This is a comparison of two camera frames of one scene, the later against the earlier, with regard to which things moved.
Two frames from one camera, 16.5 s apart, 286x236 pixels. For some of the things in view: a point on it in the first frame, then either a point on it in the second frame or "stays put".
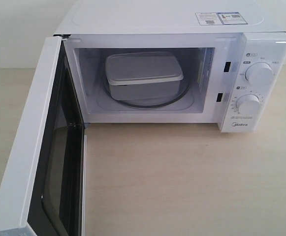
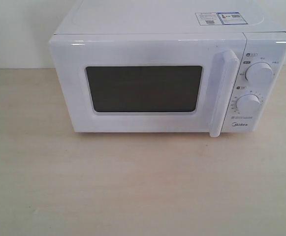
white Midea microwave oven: x=176 y=61 stays put
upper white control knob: x=259 y=72 stays put
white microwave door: x=43 y=190 -> x=148 y=82
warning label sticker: x=210 y=18 stays put
